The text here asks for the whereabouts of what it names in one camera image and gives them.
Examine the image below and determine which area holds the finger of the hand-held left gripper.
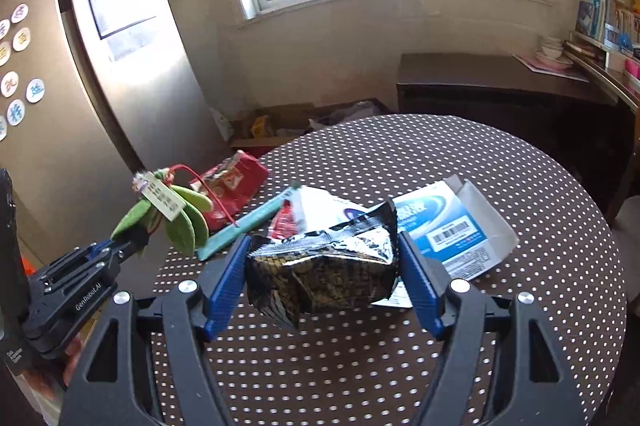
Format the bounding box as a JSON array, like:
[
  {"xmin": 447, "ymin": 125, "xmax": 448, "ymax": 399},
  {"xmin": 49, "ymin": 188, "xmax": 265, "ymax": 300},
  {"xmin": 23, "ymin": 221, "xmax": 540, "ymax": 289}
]
[
  {"xmin": 97, "ymin": 226, "xmax": 150, "ymax": 274},
  {"xmin": 89, "ymin": 237, "xmax": 126, "ymax": 259}
]

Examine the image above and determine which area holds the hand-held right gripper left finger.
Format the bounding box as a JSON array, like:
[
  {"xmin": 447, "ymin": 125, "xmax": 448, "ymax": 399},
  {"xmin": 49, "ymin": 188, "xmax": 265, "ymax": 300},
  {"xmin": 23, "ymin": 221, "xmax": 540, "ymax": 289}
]
[{"xmin": 59, "ymin": 233, "xmax": 251, "ymax": 426}]

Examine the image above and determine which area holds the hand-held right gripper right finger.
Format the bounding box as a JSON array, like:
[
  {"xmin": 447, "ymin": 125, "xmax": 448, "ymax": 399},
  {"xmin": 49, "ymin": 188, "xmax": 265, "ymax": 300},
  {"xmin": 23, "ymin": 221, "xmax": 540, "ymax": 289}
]
[{"xmin": 396, "ymin": 230, "xmax": 588, "ymax": 426}]

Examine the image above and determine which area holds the green plush leaf ornament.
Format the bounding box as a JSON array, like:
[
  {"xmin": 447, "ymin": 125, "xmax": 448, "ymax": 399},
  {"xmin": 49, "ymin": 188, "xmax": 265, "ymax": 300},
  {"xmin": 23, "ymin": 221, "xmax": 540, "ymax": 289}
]
[{"xmin": 110, "ymin": 164, "xmax": 238, "ymax": 255}]

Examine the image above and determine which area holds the black foil snack bag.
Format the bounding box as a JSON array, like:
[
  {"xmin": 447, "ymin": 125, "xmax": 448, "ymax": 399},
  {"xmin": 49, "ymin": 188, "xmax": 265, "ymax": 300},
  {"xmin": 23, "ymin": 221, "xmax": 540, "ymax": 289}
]
[{"xmin": 245, "ymin": 200, "xmax": 401, "ymax": 332}]

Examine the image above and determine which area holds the blue white flattened box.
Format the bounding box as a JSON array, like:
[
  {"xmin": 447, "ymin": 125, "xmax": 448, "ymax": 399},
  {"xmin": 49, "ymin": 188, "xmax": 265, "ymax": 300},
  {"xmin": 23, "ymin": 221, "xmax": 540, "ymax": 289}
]
[{"xmin": 372, "ymin": 175, "xmax": 520, "ymax": 309}]

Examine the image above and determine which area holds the teal long narrow box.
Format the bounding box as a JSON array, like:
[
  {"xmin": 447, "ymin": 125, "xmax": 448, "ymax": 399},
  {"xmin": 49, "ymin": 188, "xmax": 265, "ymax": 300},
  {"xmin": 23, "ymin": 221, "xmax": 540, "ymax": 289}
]
[{"xmin": 196, "ymin": 195, "xmax": 283, "ymax": 262}]

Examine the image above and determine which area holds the red snack bag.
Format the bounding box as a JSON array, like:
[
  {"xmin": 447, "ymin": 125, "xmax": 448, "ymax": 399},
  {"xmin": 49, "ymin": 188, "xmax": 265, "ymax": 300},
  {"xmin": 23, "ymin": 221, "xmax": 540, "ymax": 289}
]
[{"xmin": 192, "ymin": 150, "xmax": 271, "ymax": 234}]

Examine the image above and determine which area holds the white crumpled plastic packet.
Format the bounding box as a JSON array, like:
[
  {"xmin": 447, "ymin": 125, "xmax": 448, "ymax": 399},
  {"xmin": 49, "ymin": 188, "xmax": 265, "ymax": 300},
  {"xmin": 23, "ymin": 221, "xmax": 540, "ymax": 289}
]
[{"xmin": 267, "ymin": 183, "xmax": 396, "ymax": 242}]

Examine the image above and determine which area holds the silver refrigerator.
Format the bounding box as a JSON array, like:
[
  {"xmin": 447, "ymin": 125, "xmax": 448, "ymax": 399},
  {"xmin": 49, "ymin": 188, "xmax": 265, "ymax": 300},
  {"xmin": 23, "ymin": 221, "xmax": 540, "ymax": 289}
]
[{"xmin": 0, "ymin": 0, "xmax": 231, "ymax": 287}]

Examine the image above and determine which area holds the brown polka dot tablecloth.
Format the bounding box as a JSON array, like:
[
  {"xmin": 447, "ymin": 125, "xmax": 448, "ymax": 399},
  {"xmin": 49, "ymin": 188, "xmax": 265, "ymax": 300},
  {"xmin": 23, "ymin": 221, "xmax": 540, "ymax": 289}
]
[{"xmin": 147, "ymin": 113, "xmax": 628, "ymax": 426}]

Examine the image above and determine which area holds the open cardboard box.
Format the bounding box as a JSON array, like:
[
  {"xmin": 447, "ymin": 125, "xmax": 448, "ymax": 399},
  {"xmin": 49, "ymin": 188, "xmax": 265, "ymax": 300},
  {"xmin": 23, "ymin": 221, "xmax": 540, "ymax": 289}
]
[{"xmin": 227, "ymin": 103, "xmax": 321, "ymax": 152}]

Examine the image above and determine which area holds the group of round character magnets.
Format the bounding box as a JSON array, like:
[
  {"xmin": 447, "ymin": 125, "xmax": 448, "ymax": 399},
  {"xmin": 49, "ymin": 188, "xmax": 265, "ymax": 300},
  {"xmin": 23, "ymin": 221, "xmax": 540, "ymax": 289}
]
[{"xmin": 0, "ymin": 3, "xmax": 45, "ymax": 142}]

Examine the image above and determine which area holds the dark cardboard box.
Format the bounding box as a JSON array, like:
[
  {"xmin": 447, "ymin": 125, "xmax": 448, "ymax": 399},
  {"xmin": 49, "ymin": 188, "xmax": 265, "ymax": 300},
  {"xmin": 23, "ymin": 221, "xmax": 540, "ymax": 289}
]
[{"xmin": 310, "ymin": 97, "xmax": 397, "ymax": 133}]

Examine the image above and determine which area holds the white plastic bag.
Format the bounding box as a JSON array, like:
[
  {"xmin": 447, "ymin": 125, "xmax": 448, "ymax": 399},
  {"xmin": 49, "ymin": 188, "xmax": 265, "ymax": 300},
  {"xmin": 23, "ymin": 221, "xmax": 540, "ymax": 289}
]
[{"xmin": 310, "ymin": 102, "xmax": 376, "ymax": 129}]

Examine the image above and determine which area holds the dark wooden cabinet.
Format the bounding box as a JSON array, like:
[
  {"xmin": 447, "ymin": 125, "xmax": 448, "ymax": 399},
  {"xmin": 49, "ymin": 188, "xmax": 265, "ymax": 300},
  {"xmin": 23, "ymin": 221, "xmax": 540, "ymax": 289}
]
[{"xmin": 396, "ymin": 52, "xmax": 626, "ymax": 207}]

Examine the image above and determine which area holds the pink mat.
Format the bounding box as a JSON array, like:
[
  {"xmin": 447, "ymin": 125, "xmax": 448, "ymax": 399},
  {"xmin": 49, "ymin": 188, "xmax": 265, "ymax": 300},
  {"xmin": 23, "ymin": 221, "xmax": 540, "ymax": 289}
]
[{"xmin": 512, "ymin": 52, "xmax": 591, "ymax": 83}]

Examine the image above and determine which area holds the stack of ceramic bowls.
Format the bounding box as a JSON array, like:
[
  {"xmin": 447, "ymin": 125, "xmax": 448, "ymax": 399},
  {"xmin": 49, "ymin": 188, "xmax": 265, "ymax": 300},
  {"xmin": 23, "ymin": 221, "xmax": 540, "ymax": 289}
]
[{"xmin": 535, "ymin": 35, "xmax": 573, "ymax": 67}]

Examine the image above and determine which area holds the wooden desk shelf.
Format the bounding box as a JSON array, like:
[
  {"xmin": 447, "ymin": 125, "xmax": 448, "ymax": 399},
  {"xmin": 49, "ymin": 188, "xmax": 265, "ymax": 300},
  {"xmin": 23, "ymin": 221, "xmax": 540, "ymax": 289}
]
[{"xmin": 565, "ymin": 38, "xmax": 640, "ymax": 117}]

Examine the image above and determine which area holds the row of books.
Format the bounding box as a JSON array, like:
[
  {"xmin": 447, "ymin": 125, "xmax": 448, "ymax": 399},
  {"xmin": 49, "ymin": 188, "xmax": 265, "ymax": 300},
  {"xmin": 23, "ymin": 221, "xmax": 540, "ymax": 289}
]
[{"xmin": 575, "ymin": 0, "xmax": 640, "ymax": 54}]

